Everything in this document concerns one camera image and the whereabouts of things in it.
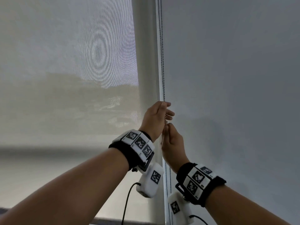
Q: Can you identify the metal bead blind chain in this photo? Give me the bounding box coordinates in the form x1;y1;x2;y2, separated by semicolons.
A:
157;0;173;225

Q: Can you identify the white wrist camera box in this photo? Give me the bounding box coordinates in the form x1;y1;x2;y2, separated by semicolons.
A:
167;192;195;225
136;162;164;199

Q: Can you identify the grey roller blind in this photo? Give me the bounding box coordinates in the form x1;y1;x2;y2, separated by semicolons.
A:
156;0;300;225

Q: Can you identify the person's right hand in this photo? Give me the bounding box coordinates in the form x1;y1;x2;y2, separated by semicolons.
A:
161;123;190;174

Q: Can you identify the black camera cable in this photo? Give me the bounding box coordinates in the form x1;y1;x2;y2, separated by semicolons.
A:
120;182;141;225
189;215;209;225

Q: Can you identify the person's left forearm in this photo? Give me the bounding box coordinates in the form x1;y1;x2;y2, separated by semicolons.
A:
0;147;130;225

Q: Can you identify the black wristband with marker tiles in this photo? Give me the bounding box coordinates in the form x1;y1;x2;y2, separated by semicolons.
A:
175;162;227;208
108;129;155;173

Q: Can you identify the person's right forearm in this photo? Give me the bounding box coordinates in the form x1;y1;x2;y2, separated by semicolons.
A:
203;185;291;225

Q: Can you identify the person's left hand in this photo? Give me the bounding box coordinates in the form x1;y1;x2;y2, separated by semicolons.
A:
139;101;175;141

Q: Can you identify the white window frame post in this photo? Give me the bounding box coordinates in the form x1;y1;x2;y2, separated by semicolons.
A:
131;0;167;225

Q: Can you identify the translucent beige roller blind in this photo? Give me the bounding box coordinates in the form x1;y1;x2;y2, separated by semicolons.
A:
0;0;150;223

